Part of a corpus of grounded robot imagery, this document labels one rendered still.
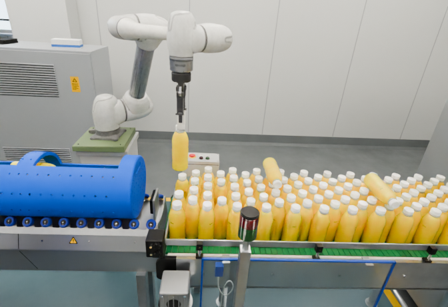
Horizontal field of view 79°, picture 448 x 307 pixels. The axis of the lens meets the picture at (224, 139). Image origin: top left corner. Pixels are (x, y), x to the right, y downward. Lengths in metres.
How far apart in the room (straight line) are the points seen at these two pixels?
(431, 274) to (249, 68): 3.13
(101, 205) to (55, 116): 2.00
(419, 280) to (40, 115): 3.15
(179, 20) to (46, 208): 0.91
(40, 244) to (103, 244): 0.27
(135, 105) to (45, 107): 1.42
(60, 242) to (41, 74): 1.91
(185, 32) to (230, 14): 2.89
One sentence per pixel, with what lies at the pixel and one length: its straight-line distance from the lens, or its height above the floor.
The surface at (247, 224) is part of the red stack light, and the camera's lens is 0.91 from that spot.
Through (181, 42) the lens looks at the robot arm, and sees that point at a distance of 1.03.
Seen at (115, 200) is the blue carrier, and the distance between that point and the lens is 1.22.
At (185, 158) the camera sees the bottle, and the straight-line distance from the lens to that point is 1.20.
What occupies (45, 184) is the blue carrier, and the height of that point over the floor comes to 1.17.
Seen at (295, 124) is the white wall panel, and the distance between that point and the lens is 4.42.
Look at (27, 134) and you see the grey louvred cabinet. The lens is 3.37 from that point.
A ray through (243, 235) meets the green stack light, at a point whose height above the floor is 1.18.
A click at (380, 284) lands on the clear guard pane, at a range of 1.50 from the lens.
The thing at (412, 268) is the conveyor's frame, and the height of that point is 0.86.
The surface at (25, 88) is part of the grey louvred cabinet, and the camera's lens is 3.19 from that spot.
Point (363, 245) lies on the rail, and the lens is 1.39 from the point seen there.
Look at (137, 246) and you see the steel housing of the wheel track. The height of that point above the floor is 0.86.
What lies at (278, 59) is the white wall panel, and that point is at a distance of 4.06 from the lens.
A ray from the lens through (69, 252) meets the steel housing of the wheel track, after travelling 1.49.
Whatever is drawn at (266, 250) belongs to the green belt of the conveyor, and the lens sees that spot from 1.31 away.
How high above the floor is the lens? 1.83
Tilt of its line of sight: 24 degrees down
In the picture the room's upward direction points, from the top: 4 degrees clockwise
